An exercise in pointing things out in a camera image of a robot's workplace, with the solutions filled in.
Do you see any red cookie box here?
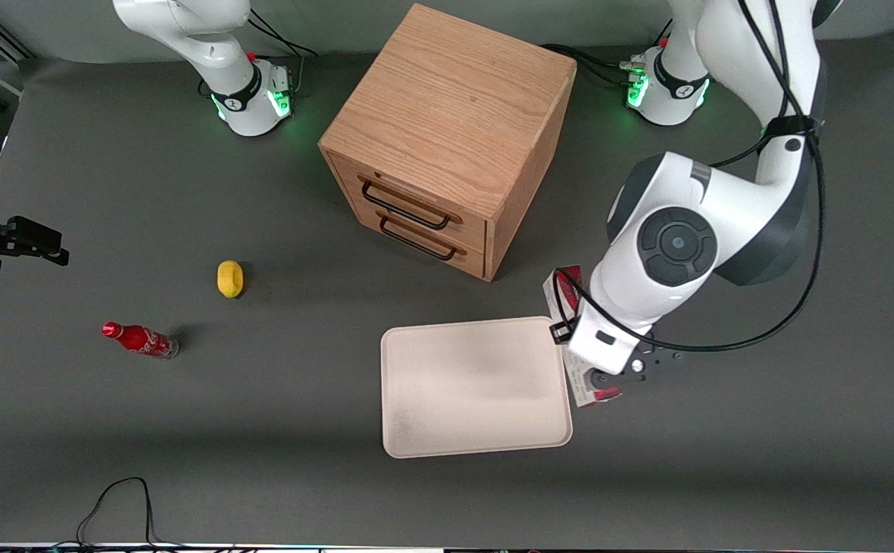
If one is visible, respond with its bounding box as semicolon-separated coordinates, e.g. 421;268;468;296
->
543;265;623;409

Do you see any beige plastic tray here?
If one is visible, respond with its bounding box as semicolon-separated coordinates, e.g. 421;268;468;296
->
380;316;574;459

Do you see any red cola bottle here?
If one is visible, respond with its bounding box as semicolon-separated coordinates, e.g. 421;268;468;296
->
101;321;180;360

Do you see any yellow toy lemon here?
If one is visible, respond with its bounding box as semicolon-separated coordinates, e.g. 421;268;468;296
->
217;260;245;299

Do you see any wooden drawer cabinet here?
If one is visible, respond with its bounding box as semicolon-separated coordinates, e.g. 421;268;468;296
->
318;3;578;283

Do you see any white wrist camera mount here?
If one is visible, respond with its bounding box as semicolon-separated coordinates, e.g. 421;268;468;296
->
566;306;649;376

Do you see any black metal frame rail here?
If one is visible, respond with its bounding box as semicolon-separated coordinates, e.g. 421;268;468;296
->
0;12;37;64

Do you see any black drawer handle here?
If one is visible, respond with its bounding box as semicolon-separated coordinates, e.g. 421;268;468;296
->
360;178;454;231
379;215;459;262

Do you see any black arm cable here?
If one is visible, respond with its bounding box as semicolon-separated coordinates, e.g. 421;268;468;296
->
551;0;829;353

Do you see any thin black table cable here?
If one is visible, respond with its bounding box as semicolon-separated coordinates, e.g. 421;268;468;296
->
74;477;187;551

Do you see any black base cable bundle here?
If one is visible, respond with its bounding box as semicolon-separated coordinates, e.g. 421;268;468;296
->
541;44;647;87
246;8;319;94

